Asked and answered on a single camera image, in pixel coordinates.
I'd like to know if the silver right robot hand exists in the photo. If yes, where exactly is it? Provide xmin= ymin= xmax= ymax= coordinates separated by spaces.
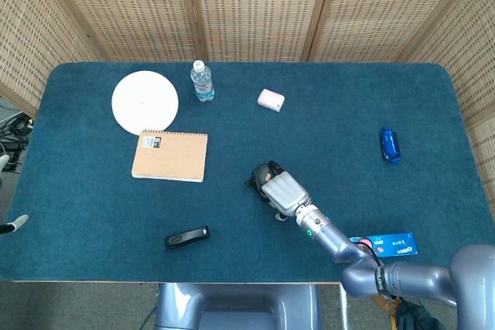
xmin=261 ymin=170 xmax=312 ymax=221

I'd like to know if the blue felt table cover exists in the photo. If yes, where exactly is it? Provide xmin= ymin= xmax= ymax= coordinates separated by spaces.
xmin=0 ymin=61 xmax=495 ymax=283

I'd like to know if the small pink white box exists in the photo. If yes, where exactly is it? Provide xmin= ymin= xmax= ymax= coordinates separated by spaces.
xmin=255 ymin=88 xmax=286 ymax=112

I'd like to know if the black stapler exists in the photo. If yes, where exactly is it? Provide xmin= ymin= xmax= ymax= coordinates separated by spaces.
xmin=164 ymin=226 xmax=211 ymax=250

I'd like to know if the blue cookie snack pack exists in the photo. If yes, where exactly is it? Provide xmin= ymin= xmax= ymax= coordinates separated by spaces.
xmin=379 ymin=126 xmax=402 ymax=168

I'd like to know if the brown spiral notebook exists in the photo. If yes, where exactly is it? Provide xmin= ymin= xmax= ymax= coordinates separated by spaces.
xmin=131 ymin=128 xmax=209 ymax=184

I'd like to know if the grey robot torso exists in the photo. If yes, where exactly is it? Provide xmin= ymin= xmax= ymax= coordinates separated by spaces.
xmin=154 ymin=282 xmax=322 ymax=330

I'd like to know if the blue cookie box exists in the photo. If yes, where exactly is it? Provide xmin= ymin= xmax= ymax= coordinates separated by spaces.
xmin=349 ymin=232 xmax=419 ymax=258

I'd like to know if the clear plastic water bottle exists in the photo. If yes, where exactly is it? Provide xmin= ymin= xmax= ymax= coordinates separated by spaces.
xmin=189 ymin=60 xmax=214 ymax=103

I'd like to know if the round white plate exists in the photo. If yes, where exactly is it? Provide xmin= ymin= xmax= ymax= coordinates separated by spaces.
xmin=111 ymin=70 xmax=179 ymax=136

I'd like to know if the woven bamboo folding screen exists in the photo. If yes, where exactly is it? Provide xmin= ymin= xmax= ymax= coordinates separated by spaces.
xmin=0 ymin=0 xmax=495 ymax=209

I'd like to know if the black white-tipped leg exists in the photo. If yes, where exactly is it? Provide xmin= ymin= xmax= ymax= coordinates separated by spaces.
xmin=0 ymin=213 xmax=30 ymax=235

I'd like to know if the dark bag with yellow strap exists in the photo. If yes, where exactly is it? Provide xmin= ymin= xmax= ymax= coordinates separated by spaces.
xmin=370 ymin=294 xmax=446 ymax=330

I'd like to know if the floor cable bundle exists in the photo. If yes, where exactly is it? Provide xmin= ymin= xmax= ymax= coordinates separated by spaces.
xmin=0 ymin=113 xmax=36 ymax=171

